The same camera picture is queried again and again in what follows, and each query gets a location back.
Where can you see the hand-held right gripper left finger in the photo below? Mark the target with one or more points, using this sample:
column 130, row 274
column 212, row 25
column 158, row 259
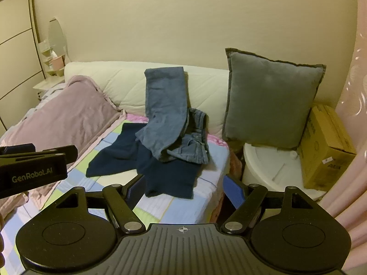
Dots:
column 137, row 189

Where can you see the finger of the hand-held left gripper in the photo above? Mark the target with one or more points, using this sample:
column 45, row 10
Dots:
column 70, row 153
column 17, row 148

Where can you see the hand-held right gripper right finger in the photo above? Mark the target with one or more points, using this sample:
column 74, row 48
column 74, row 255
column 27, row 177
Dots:
column 232, row 190

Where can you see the blue jeans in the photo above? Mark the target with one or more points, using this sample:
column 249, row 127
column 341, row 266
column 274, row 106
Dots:
column 166, row 106

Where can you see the person's left hand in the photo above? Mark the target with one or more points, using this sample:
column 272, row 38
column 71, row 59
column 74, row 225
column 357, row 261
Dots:
column 1, row 243

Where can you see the navy garment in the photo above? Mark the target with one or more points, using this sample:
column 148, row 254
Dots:
column 160, row 174

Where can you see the pink pillow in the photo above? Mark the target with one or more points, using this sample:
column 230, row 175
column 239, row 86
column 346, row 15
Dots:
column 66, row 120

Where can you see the checked bed sheet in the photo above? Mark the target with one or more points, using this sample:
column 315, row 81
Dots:
column 177, row 209

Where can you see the white nightstand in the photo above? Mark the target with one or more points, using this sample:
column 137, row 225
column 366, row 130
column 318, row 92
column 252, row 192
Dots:
column 46, row 84

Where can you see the cream wardrobe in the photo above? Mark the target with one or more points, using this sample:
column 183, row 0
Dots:
column 17, row 63

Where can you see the pink tissue box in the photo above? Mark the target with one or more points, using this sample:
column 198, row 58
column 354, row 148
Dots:
column 57, row 63

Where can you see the cardboard box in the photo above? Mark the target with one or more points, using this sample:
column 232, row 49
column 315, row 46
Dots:
column 321, row 154

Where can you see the grey cushion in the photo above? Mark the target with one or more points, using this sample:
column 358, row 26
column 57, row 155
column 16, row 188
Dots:
column 269, row 100

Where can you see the white desktop organizer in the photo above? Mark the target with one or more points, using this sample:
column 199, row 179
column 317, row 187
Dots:
column 44, row 54

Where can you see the pink curtain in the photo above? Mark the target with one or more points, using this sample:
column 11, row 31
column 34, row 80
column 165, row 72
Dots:
column 352, row 120

